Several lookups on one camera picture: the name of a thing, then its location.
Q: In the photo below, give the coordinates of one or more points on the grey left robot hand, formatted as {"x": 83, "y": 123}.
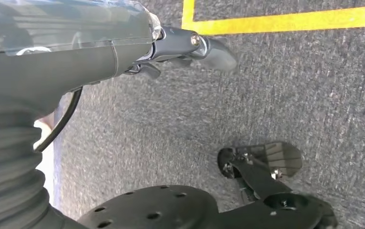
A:
{"x": 59, "y": 63}

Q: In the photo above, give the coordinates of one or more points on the robot left leg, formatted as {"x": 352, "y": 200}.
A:
{"x": 157, "y": 208}

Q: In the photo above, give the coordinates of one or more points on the yellow floor tape square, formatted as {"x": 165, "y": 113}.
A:
{"x": 296, "y": 20}

